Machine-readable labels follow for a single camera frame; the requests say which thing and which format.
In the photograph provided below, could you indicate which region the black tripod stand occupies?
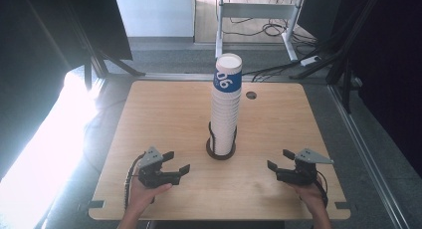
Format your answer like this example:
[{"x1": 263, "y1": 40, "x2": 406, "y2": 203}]
[{"x1": 71, "y1": 19, "x2": 147, "y2": 91}]

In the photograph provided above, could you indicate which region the tangle of black floor cables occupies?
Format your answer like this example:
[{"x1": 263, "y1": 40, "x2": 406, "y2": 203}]
[{"x1": 228, "y1": 0, "x2": 319, "y2": 48}]

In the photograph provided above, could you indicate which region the black metal stand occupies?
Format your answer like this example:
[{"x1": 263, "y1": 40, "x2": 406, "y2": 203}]
[{"x1": 290, "y1": 0, "x2": 382, "y2": 114}]

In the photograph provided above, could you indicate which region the white panel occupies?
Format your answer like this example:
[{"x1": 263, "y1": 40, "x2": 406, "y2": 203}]
[{"x1": 112, "y1": 0, "x2": 196, "y2": 38}]

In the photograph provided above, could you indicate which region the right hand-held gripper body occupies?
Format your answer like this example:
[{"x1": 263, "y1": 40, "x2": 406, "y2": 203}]
[{"x1": 275, "y1": 147, "x2": 334, "y2": 187}]

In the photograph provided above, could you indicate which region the black power cable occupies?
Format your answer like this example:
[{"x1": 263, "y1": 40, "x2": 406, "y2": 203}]
[{"x1": 241, "y1": 61, "x2": 303, "y2": 83}]

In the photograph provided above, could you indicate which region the grey metal desk frame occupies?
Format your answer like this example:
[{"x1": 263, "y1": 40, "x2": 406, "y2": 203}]
[{"x1": 214, "y1": 0, "x2": 308, "y2": 63}]

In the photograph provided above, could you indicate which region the person's left hand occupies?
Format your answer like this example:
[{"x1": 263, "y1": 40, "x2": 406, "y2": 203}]
[{"x1": 127, "y1": 168, "x2": 173, "y2": 217}]

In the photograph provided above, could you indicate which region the metal floor rail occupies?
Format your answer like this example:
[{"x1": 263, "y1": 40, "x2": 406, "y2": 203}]
[{"x1": 326, "y1": 84, "x2": 412, "y2": 229}]

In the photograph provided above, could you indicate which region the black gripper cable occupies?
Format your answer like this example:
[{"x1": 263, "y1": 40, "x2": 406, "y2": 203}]
[
  {"x1": 123, "y1": 151, "x2": 147, "y2": 212},
  {"x1": 315, "y1": 170, "x2": 329, "y2": 208}
]

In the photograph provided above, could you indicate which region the stack of paper cups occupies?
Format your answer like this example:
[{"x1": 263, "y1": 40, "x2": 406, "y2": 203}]
[{"x1": 209, "y1": 53, "x2": 243, "y2": 156}]

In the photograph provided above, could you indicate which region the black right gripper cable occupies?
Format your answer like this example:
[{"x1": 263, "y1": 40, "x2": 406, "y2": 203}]
[{"x1": 315, "y1": 170, "x2": 329, "y2": 208}]

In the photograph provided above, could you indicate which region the dark curtain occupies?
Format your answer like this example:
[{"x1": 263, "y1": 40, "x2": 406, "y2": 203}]
[
  {"x1": 341, "y1": 0, "x2": 422, "y2": 177},
  {"x1": 0, "y1": 0, "x2": 133, "y2": 180}
]

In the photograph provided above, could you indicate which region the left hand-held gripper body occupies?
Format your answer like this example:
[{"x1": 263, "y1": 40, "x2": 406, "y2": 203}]
[{"x1": 136, "y1": 146, "x2": 182, "y2": 189}]

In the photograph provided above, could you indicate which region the black cup holder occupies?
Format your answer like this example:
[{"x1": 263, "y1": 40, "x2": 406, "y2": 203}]
[{"x1": 205, "y1": 121, "x2": 238, "y2": 161}]

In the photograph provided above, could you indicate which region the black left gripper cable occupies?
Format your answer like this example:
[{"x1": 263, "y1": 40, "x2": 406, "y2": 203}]
[{"x1": 123, "y1": 151, "x2": 147, "y2": 212}]

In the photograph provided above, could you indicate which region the white power strip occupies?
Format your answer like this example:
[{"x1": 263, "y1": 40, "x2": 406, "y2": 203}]
[{"x1": 300, "y1": 55, "x2": 322, "y2": 68}]

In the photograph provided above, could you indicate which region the person's right hand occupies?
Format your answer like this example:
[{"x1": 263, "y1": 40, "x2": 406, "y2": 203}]
[{"x1": 287, "y1": 175, "x2": 327, "y2": 212}]

